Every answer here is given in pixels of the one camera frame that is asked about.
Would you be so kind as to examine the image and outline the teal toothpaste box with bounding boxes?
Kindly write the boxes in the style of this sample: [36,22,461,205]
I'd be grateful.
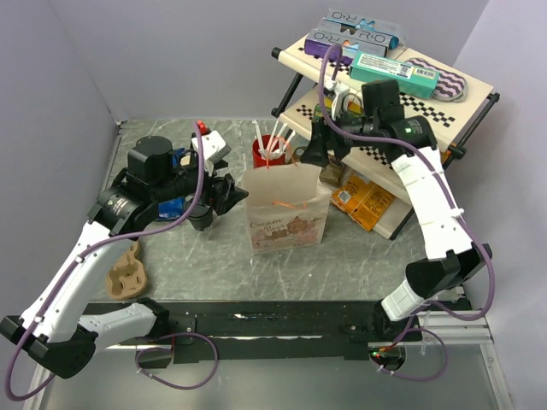
[350,52,439,99]

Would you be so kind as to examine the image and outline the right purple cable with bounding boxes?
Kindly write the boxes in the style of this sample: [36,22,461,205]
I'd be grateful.
[319,43,497,382]

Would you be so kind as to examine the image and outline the blue grey toothpaste box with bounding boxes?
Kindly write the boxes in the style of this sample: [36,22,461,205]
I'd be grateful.
[317,9,408,50]

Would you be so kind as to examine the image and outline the blue Doritos chip bag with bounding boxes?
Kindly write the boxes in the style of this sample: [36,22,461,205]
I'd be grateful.
[156,148,185,221]

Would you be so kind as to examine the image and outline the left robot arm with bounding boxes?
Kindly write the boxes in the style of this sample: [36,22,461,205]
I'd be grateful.
[1,131,248,379]

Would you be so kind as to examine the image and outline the brown paper takeout bag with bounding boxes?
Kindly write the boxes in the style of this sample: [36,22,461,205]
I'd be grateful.
[242,163,332,255]

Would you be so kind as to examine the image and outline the purple toothpaste box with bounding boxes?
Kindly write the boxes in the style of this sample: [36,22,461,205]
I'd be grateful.
[304,29,391,65]

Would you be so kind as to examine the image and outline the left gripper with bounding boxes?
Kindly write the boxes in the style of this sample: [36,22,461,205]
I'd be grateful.
[151,155,249,214]

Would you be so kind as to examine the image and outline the purple wavy sleep mask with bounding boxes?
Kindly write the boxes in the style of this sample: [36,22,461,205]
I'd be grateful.
[407,57,468,103]

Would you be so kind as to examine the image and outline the cream two-tier shelf rack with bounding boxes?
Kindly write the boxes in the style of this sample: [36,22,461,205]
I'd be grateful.
[271,38,500,240]

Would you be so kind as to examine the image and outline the red straw holder cup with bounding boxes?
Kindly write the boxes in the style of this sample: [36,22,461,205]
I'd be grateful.
[252,134,285,168]

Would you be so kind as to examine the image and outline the orange snack packet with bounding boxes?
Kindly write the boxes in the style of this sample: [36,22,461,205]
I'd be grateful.
[331,174,395,231]

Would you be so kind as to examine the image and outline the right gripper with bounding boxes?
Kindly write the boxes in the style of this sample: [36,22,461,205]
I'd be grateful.
[298,104,378,167]

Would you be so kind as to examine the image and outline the brown snack bag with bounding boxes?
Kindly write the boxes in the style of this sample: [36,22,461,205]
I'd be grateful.
[319,155,346,187]

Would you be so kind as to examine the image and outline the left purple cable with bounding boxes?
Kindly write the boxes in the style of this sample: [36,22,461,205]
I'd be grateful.
[3,120,219,402]

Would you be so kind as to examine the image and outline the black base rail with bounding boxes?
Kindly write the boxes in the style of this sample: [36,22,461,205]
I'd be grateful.
[76,300,488,377]

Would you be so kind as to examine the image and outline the white wrapped straws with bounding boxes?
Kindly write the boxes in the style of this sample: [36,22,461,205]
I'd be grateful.
[252,120,296,160]

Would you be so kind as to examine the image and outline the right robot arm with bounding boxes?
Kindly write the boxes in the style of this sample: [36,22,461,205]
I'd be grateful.
[301,79,495,341]

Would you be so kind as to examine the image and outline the purple cable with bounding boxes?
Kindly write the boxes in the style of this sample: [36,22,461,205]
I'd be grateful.
[319,43,497,382]
[3,120,219,402]

